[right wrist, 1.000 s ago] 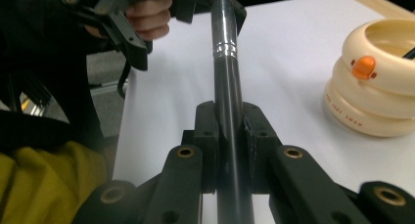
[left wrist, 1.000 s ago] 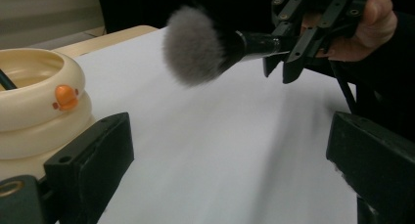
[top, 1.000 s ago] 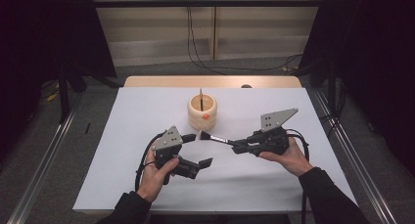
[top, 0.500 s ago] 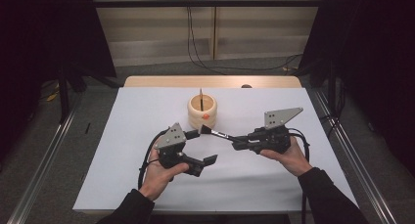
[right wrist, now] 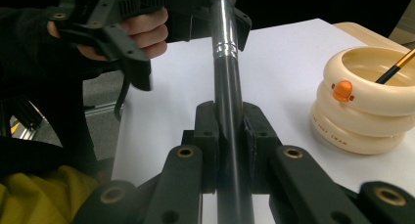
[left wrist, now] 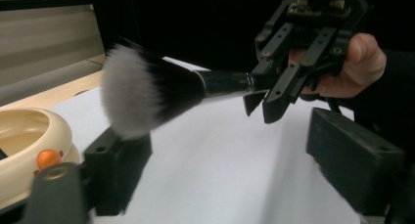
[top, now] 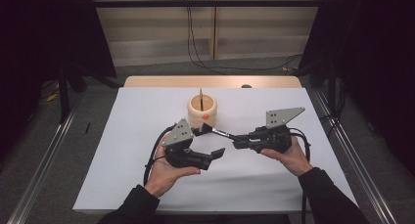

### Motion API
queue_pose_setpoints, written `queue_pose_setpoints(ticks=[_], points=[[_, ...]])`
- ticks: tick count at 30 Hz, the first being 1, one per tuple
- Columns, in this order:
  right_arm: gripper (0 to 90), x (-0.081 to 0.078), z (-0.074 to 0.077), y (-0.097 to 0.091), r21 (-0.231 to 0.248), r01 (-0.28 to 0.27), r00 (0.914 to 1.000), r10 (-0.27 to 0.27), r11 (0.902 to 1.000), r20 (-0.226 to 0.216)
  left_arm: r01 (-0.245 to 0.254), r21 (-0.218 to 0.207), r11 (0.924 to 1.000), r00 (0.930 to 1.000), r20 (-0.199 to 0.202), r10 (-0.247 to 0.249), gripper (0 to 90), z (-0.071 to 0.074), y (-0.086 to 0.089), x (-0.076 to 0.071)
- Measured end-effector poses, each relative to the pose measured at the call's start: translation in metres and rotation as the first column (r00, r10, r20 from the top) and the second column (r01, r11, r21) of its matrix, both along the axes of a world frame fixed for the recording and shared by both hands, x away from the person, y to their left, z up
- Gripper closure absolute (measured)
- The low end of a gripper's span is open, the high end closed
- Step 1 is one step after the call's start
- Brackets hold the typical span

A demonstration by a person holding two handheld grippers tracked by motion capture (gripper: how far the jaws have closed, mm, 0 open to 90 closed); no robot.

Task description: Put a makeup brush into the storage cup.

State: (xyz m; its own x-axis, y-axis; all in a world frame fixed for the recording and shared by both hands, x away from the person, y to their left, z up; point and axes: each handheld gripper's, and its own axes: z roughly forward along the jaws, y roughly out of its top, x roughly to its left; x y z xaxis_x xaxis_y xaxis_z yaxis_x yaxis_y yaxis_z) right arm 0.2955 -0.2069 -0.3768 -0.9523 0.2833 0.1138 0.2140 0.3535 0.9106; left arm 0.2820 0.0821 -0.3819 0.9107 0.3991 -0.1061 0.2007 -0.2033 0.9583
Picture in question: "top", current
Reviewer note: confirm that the black makeup brush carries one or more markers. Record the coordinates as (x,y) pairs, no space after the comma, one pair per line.
(221,132)

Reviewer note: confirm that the person's right hand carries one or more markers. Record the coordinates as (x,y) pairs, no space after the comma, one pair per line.
(293,158)

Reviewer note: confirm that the black curtain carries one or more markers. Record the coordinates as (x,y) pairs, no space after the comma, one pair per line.
(49,28)
(375,54)

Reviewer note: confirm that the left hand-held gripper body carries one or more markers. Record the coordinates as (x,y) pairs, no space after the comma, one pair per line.
(179,136)

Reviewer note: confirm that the white table cover sheet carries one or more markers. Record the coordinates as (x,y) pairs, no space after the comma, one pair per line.
(130,119)

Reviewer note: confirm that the cream ringed cup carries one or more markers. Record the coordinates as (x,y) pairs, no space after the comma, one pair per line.
(199,116)

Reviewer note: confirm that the person's left hand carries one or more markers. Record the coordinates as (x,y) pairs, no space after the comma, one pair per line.
(163,176)

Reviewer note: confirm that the small black floor stick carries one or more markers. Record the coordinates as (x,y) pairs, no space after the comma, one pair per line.
(87,128)

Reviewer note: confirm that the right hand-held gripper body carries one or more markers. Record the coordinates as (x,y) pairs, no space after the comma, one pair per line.
(277,118)

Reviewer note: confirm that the black horizontal frame bar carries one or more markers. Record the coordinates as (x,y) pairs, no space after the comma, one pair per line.
(147,3)

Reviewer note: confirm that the dark round table grommet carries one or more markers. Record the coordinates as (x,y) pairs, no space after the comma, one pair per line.
(246,86)

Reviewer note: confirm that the black metal stand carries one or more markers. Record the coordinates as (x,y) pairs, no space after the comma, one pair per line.
(63,97)
(332,87)

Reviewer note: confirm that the aluminium floor rail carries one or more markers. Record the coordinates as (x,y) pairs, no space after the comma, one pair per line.
(375,201)
(42,171)

